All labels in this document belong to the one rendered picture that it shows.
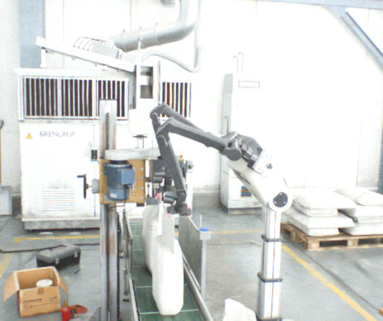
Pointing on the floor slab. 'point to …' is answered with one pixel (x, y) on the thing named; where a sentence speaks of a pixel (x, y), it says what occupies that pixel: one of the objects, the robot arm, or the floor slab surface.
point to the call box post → (203, 269)
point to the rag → (78, 309)
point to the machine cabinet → (82, 140)
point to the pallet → (311, 243)
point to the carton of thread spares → (28, 278)
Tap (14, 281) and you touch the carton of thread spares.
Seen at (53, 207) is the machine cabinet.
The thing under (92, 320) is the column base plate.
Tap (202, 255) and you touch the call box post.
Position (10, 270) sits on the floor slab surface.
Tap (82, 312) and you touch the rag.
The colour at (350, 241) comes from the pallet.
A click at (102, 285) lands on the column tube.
